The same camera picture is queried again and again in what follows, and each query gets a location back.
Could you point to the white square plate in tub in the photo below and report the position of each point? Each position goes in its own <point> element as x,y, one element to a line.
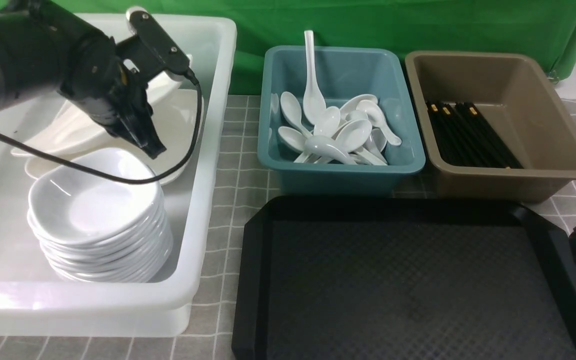
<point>174,120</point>

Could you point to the green backdrop cloth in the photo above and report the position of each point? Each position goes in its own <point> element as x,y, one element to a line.
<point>544,30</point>

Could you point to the teal plastic bin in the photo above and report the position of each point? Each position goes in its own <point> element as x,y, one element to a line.
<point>342,74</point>

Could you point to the stack of white dishes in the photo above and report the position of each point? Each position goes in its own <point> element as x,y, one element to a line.
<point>93,230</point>

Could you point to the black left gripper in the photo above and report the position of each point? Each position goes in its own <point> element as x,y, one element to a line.
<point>106,88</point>

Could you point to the white spoon far left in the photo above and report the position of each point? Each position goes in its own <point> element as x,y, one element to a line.
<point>292,112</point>

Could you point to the white spoon right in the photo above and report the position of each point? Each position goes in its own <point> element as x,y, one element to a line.
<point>378,120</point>

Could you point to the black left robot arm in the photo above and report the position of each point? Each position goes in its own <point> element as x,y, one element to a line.
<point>45,48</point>

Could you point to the white ceramic soup spoon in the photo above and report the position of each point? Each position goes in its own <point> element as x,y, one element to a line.
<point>313,102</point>

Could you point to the black serving tray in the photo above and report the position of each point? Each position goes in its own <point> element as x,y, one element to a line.
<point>366,278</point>

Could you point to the brown plastic bin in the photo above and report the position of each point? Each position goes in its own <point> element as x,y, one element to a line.
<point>520,104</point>

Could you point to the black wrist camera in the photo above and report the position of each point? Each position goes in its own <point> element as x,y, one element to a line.
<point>152,50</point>

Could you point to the white spoon lower left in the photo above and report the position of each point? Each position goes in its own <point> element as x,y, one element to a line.
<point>292,138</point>

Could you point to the white spoon front centre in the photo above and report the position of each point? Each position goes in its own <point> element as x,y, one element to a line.
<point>326,147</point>

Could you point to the black chopsticks in bin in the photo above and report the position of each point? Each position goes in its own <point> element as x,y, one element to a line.
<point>466,139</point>

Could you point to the large white plastic tub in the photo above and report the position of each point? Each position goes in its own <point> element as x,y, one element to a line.
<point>35,302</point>

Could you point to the white square rice plate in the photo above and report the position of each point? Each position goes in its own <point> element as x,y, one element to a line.
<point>72,131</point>

